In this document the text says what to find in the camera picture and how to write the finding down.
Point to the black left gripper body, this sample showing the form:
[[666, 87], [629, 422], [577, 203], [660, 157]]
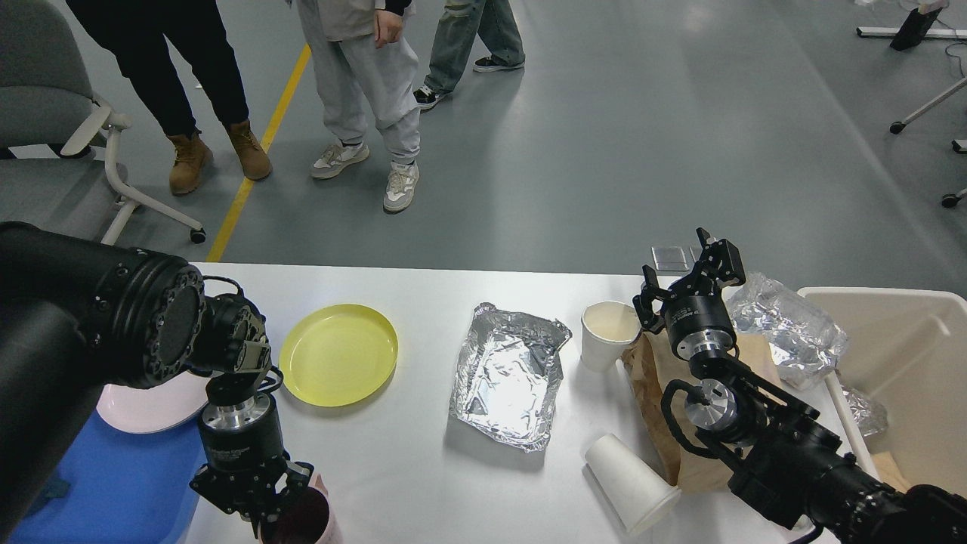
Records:
[[248, 471]]

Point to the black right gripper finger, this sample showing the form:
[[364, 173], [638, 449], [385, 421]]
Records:
[[718, 267], [650, 292]]

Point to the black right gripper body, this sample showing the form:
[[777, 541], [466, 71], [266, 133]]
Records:
[[696, 322]]

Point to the pink mug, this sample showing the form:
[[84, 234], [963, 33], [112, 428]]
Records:
[[310, 520]]

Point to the yellow plate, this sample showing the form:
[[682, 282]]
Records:
[[339, 355]]

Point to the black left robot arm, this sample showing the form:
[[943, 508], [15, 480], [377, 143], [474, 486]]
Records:
[[78, 316]]

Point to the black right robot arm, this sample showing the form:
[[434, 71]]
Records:
[[784, 463]]

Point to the metal floor socket plate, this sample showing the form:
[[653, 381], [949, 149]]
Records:
[[670, 258]]

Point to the upright white paper cup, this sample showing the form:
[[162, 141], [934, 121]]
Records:
[[608, 328]]

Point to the brown paper bag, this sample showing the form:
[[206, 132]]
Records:
[[651, 365]]

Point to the crumpled foil wrap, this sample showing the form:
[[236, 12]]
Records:
[[806, 343]]

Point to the pink plate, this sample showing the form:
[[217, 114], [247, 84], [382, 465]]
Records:
[[160, 408]]

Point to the blue plastic tray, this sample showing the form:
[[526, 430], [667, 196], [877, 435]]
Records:
[[123, 488]]

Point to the aluminium foil tray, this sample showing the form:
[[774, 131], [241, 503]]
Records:
[[508, 375]]

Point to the lying white paper cup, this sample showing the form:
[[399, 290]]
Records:
[[638, 494]]

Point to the foil piece in bin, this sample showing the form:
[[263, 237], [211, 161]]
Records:
[[869, 414]]

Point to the beige plastic bin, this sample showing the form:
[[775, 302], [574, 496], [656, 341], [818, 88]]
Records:
[[907, 351]]

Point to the person faded jeans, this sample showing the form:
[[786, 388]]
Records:
[[461, 23]]

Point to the person grey sweatpants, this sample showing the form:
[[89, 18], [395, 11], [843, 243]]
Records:
[[360, 55]]

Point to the grey office chair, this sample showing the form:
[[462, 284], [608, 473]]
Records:
[[47, 100]]

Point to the person black trousers brown boots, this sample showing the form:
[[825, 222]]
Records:
[[139, 34]]

